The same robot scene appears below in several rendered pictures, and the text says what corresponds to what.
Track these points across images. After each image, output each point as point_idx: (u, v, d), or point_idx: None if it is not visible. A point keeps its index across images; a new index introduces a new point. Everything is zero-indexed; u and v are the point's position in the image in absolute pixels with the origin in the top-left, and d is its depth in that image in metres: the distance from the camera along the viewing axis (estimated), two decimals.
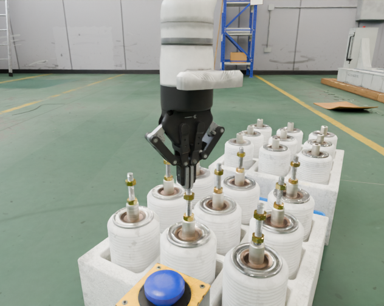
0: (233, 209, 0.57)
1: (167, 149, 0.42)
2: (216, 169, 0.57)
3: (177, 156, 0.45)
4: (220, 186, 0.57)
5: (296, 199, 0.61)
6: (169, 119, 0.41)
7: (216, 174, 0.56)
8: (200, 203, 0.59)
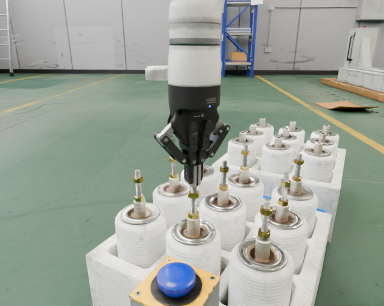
0: (238, 205, 0.58)
1: None
2: (221, 167, 0.58)
3: (202, 152, 0.46)
4: (225, 183, 0.58)
5: (299, 196, 0.62)
6: None
7: (221, 172, 0.57)
8: (206, 200, 0.60)
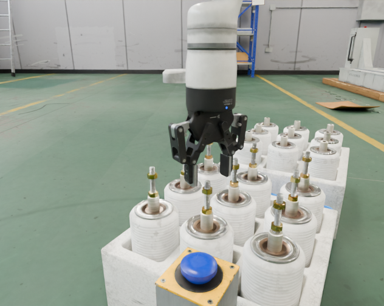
0: (248, 201, 0.60)
1: (231, 129, 0.51)
2: (232, 164, 0.59)
3: (231, 145, 0.50)
4: (236, 180, 0.60)
5: (307, 192, 0.64)
6: None
7: (232, 168, 0.59)
8: (217, 196, 0.62)
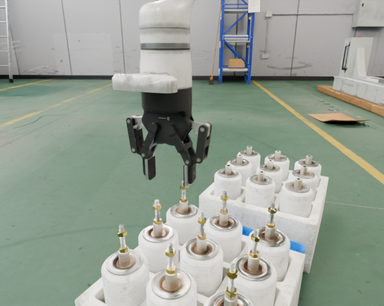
0: (215, 253, 0.63)
1: (133, 135, 0.47)
2: (199, 218, 0.63)
3: (144, 147, 0.49)
4: (203, 232, 0.64)
5: (273, 241, 0.67)
6: (144, 116, 0.45)
7: (198, 223, 0.63)
8: (186, 246, 0.66)
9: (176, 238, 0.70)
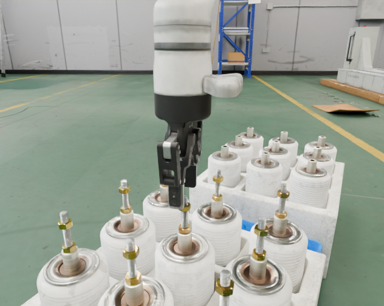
0: (203, 253, 0.45)
1: (179, 163, 0.36)
2: None
3: (172, 175, 0.38)
4: (186, 224, 0.45)
5: (284, 237, 0.49)
6: (183, 132, 0.37)
7: (180, 210, 0.44)
8: (163, 244, 0.47)
9: (152, 232, 0.51)
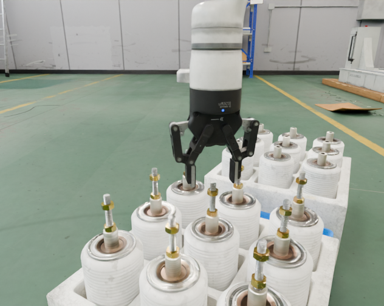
0: (229, 234, 0.49)
1: (244, 134, 0.48)
2: (214, 190, 0.48)
3: (241, 150, 0.47)
4: (212, 206, 0.50)
5: (302, 221, 0.53)
6: None
7: (217, 194, 0.48)
8: (191, 226, 0.51)
9: (178, 217, 0.56)
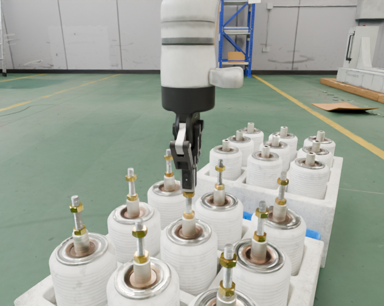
0: (206, 237, 0.47)
1: (191, 153, 0.40)
2: (189, 192, 0.46)
3: (185, 161, 0.43)
4: (189, 207, 0.48)
5: (284, 223, 0.51)
6: (191, 122, 0.39)
7: (194, 195, 0.46)
8: (168, 229, 0.49)
9: (157, 219, 0.54)
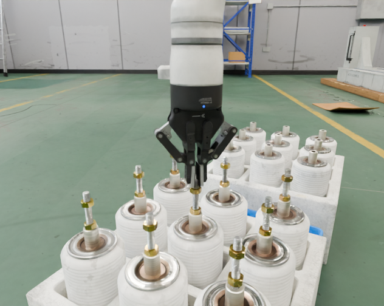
0: (177, 220, 0.51)
1: (217, 137, 0.47)
2: None
3: (206, 153, 0.46)
4: (192, 206, 0.49)
5: (287, 219, 0.52)
6: None
7: (194, 189, 0.49)
8: (215, 224, 0.50)
9: (163, 215, 0.55)
